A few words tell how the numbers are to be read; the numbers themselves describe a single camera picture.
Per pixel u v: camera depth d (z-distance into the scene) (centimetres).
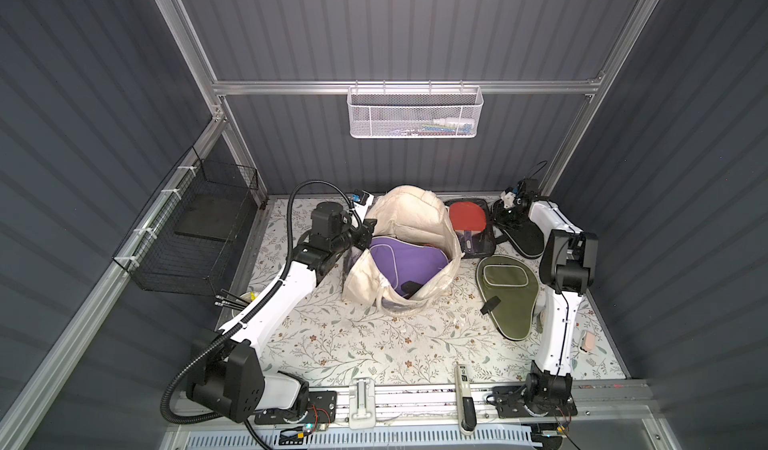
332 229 61
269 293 48
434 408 75
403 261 89
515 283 94
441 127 92
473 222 109
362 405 72
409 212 88
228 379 41
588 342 82
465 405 71
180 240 72
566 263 62
